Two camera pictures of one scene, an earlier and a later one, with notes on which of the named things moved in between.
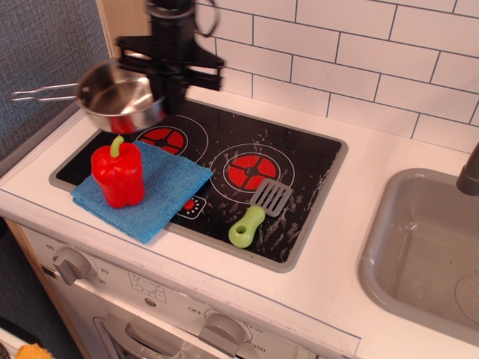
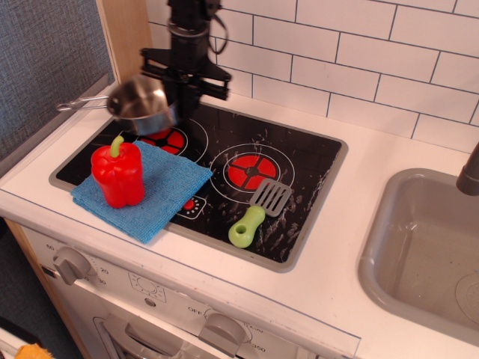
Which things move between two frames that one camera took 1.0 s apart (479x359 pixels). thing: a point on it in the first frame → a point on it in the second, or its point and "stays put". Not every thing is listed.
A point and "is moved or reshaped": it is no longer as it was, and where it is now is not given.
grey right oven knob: [222, 333] stays put
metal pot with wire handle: [111, 95] is moved or reshaped
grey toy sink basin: [419, 253] stays put
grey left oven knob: [71, 265] stays put
